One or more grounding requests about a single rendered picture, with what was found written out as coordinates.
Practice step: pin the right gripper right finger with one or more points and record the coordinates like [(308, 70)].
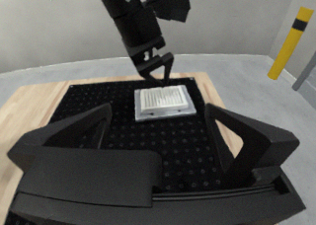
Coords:
[(264, 145)]

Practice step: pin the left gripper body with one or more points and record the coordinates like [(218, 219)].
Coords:
[(133, 43)]

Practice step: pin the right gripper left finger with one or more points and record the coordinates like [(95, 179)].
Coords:
[(63, 133)]

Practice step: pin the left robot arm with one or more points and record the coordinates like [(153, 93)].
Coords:
[(145, 18)]

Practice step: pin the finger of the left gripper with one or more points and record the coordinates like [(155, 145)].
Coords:
[(168, 59), (150, 53)]

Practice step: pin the black perforated optical breadboard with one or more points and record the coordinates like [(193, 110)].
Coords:
[(182, 142)]

